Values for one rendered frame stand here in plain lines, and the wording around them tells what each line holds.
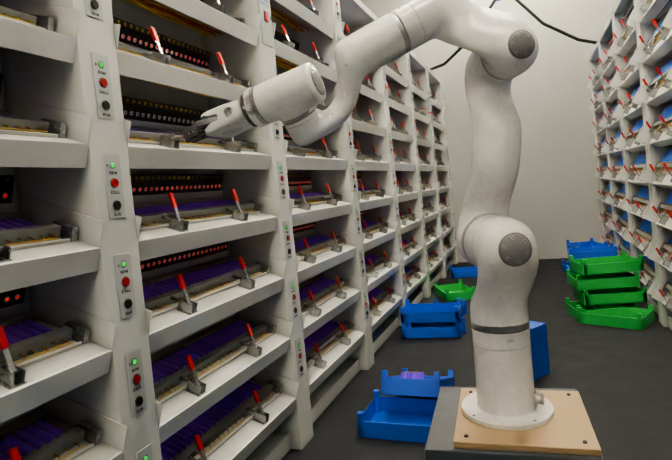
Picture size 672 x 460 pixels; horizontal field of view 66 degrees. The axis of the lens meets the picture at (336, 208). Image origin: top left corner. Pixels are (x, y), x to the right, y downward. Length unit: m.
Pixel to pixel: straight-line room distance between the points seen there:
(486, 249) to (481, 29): 0.43
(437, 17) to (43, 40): 0.73
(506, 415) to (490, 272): 0.31
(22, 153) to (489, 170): 0.85
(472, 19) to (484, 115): 0.19
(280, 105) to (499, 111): 0.45
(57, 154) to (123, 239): 0.20
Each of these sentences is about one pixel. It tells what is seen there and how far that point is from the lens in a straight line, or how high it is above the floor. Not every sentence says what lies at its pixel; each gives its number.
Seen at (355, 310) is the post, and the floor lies 0.27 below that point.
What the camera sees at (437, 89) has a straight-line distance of 5.05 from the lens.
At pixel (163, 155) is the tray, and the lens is 1.20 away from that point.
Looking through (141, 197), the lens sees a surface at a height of 0.83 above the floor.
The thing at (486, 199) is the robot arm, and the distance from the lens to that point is 1.15.
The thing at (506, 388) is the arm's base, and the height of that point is 0.36.
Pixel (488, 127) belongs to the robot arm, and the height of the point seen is 0.90.
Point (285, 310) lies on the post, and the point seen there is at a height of 0.45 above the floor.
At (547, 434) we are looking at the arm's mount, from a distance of 1.16.
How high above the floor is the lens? 0.80
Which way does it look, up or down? 2 degrees down
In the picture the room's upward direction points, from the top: 6 degrees counter-clockwise
